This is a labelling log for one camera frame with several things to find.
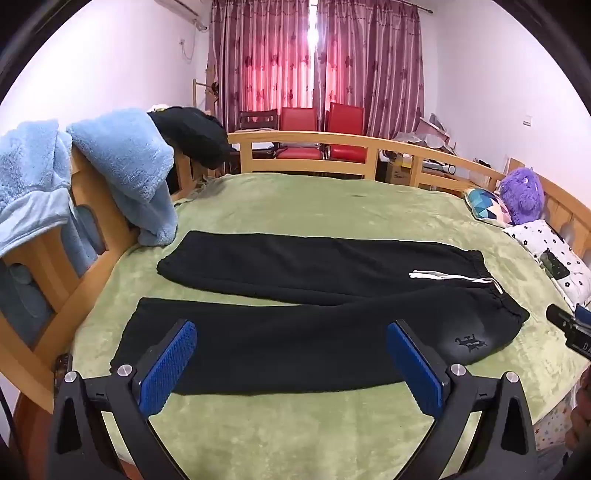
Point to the white air conditioner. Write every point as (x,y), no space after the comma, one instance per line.
(180,8)

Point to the wooden coat rack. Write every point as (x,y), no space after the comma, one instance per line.
(203,90)

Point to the geometric print pillow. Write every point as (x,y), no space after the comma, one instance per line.
(487,205)

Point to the star print bed sheet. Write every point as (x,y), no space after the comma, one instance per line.
(551,424)

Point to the person's right hand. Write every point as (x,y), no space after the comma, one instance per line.
(582,424)

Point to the black fleece pants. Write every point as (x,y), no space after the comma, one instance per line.
(300,267)

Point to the black garment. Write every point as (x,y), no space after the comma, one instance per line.
(194,134)

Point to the pink floral curtain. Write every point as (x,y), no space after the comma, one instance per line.
(374,60)
(263,60)

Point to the purple plush toy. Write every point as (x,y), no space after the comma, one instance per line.
(521,194)

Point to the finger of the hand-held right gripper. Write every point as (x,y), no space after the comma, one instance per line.
(558,316)

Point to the dark wooden chair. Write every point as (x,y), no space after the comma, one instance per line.
(258,121)

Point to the light blue fleece blanket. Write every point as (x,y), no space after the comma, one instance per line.
(120,152)

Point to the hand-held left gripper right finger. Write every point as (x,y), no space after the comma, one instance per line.
(413,369)

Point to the white floral pillow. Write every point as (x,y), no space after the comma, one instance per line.
(531,240)

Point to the wooden bed frame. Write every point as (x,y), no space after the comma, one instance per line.
(304,138)

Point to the green bed blanket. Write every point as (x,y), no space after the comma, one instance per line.
(323,207)

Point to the red chair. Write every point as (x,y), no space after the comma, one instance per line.
(346,120)
(298,122)

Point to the grey clutter pile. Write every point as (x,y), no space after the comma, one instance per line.
(431,131)

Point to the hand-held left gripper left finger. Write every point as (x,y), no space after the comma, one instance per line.
(168,364)

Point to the black phone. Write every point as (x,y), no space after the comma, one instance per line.
(554,264)

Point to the cardboard box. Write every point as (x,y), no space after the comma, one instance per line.
(399,173)

